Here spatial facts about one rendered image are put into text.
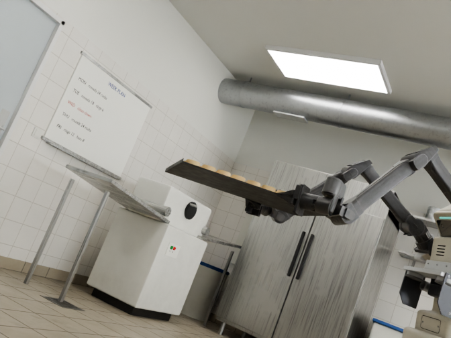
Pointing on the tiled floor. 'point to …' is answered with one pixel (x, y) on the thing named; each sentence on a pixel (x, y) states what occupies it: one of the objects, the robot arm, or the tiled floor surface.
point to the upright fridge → (309, 268)
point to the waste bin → (203, 291)
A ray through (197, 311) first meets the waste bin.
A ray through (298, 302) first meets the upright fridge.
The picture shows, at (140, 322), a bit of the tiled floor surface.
